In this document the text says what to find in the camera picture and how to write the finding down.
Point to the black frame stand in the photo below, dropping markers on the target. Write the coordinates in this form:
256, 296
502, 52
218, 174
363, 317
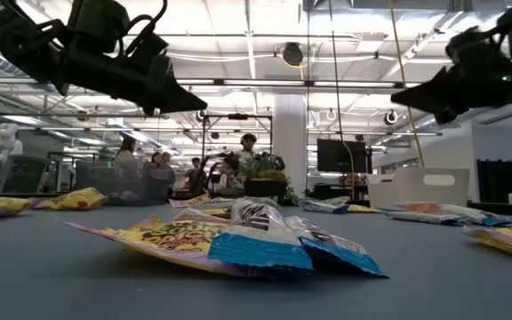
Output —
237, 116

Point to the white robot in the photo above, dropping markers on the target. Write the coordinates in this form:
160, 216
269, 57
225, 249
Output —
3, 140

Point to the dark transparent plastic bin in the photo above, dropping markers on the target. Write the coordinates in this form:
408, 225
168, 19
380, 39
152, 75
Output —
105, 184

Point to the grey office chair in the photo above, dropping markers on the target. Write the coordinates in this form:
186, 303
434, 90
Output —
22, 175

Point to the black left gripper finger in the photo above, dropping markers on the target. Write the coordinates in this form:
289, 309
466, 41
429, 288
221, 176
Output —
171, 95

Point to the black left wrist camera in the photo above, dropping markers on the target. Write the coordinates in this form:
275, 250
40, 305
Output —
98, 20

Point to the white plastic bin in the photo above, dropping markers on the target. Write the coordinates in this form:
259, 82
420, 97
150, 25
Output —
402, 191

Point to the dark cabinet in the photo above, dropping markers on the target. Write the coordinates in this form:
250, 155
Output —
493, 180

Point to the person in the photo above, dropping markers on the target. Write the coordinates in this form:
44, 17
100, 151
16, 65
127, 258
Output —
167, 159
195, 163
126, 149
229, 165
248, 141
156, 159

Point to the potted succulent plant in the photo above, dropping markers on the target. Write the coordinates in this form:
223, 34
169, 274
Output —
265, 189

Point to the Hershey's white blue candy bar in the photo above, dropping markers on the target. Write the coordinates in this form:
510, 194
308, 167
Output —
487, 218
345, 258
260, 253
325, 205
416, 218

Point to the white building column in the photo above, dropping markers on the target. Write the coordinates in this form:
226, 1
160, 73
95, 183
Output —
290, 142

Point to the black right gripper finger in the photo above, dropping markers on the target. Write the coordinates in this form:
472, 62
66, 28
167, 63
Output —
434, 95

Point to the Sour Patch Kids candy pack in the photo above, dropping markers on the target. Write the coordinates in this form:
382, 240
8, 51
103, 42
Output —
74, 198
2, 206
171, 240
509, 240
189, 201
362, 209

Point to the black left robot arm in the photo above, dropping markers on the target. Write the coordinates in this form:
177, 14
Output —
11, 40

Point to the black display screen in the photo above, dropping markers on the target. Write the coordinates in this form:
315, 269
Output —
340, 155

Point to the orange gummy candy packet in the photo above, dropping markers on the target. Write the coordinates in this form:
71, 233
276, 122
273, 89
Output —
429, 207

